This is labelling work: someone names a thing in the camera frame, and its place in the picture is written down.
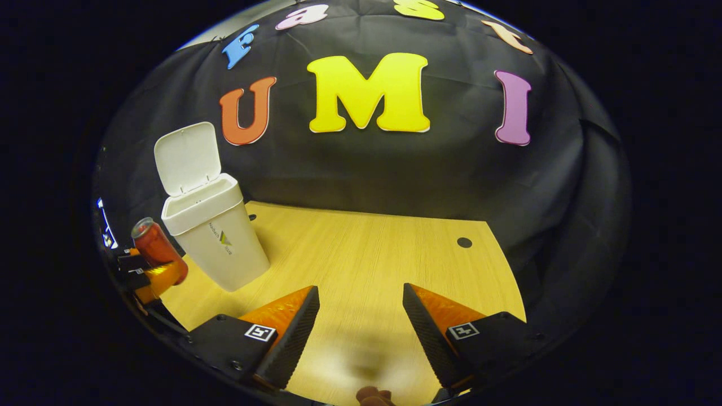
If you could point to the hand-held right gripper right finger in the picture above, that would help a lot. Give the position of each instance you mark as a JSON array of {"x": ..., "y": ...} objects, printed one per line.
[{"x": 428, "y": 338}]

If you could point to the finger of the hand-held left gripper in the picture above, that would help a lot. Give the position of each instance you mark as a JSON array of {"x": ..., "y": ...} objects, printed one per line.
[
  {"x": 132, "y": 262},
  {"x": 152, "y": 285}
]

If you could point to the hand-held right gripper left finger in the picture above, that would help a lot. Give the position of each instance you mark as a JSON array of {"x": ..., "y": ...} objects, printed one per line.
[{"x": 293, "y": 338}]

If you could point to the red pop can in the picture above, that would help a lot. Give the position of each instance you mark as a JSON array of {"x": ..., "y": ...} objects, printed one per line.
[{"x": 155, "y": 245}]

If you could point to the white desktop garbage bin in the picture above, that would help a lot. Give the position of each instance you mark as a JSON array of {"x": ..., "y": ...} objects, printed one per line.
[{"x": 225, "y": 248}]

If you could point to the wooden desktop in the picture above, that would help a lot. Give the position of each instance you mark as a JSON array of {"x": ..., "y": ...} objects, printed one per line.
[{"x": 366, "y": 259}]

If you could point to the computer monitor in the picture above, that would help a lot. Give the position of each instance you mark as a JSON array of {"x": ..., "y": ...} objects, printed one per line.
[{"x": 106, "y": 225}]

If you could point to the black backdrop cloth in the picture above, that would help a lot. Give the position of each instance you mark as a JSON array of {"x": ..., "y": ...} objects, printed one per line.
[{"x": 395, "y": 163}]

